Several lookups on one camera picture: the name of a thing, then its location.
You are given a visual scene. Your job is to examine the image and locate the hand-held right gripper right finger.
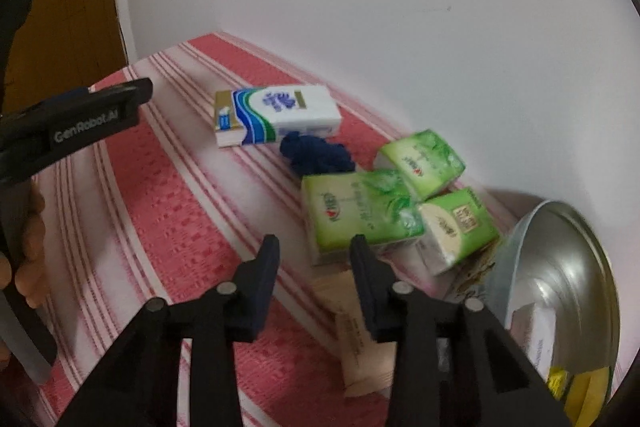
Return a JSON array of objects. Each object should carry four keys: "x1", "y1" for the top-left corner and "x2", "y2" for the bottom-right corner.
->
[{"x1": 349, "y1": 234, "x2": 573, "y2": 427}]

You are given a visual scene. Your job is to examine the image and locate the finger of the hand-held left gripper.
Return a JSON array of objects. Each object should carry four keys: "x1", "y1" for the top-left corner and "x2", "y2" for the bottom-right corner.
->
[
  {"x1": 89, "y1": 77, "x2": 154, "y2": 131},
  {"x1": 46, "y1": 87, "x2": 95, "y2": 108}
]

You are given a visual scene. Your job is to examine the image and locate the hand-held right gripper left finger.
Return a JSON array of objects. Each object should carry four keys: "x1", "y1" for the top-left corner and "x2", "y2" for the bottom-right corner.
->
[{"x1": 55, "y1": 234, "x2": 281, "y2": 427}]

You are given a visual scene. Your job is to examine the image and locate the brown paper packet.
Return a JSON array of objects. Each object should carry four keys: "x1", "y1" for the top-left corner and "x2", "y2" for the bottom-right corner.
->
[{"x1": 314, "y1": 268, "x2": 402, "y2": 399}]

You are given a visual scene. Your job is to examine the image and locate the cream green tissue pack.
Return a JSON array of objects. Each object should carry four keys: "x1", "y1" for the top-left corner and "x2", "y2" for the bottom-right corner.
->
[{"x1": 416, "y1": 187, "x2": 501, "y2": 277}]

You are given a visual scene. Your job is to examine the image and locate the blue yarn bundle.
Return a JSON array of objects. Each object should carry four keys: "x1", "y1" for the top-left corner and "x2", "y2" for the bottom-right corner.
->
[{"x1": 279, "y1": 131, "x2": 357, "y2": 180}]

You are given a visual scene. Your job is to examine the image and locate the white blue tissue pack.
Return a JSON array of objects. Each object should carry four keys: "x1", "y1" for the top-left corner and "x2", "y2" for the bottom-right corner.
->
[{"x1": 215, "y1": 83, "x2": 344, "y2": 148}]

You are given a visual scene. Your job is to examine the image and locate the round metal tin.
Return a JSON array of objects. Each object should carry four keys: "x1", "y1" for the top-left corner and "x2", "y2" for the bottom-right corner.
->
[{"x1": 445, "y1": 199, "x2": 622, "y2": 427}]

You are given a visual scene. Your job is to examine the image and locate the person's left hand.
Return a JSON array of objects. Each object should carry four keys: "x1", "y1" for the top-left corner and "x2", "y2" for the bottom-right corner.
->
[{"x1": 0, "y1": 186, "x2": 50, "y2": 309}]

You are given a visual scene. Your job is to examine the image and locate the red striped cloth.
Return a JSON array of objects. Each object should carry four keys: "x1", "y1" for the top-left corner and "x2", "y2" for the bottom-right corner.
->
[{"x1": 30, "y1": 32, "x2": 531, "y2": 427}]

